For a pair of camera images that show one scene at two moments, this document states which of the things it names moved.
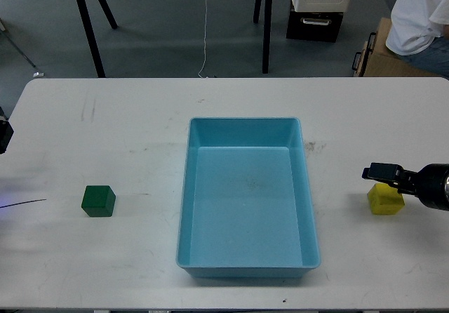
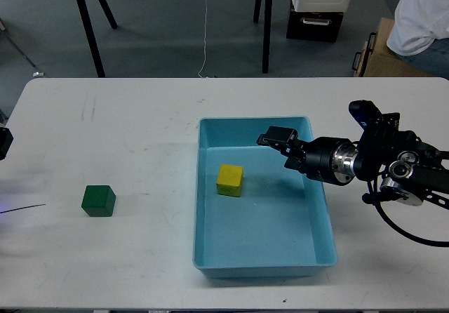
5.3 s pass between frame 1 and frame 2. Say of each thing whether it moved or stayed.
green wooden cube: stayed
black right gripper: moved
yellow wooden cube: moved
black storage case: stayed
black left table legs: stayed
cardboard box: stayed
